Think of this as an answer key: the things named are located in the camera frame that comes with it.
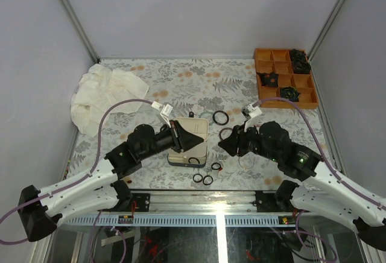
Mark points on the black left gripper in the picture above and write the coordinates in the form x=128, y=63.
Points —
x=186, y=140

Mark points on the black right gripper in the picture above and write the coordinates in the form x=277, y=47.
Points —
x=230, y=144

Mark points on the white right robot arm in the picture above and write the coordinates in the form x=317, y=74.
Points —
x=313, y=185

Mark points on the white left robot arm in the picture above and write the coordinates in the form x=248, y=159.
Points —
x=69, y=196

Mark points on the dark purple bangle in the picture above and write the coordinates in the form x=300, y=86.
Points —
x=225, y=133

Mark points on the black bangle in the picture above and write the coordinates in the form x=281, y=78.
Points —
x=220, y=117

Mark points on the pale green jade bangle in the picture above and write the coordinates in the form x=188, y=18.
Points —
x=205, y=114

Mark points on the floral table mat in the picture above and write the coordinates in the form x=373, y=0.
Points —
x=189, y=86

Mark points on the dark fabric flower orange dots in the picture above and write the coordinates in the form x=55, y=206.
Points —
x=269, y=79

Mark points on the dark green fabric flower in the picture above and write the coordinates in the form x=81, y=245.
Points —
x=289, y=93

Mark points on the orange divided tray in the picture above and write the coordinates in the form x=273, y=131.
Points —
x=278, y=61

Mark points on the white crumpled cloth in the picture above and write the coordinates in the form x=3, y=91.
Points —
x=99, y=89

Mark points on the silver wire bangle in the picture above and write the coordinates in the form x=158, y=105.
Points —
x=247, y=162

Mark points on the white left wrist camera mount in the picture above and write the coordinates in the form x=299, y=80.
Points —
x=164, y=111

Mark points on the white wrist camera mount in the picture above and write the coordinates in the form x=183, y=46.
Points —
x=251, y=113
x=164, y=111

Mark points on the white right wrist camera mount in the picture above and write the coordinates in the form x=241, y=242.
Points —
x=251, y=113

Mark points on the aluminium rail frame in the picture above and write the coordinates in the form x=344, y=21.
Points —
x=199, y=208

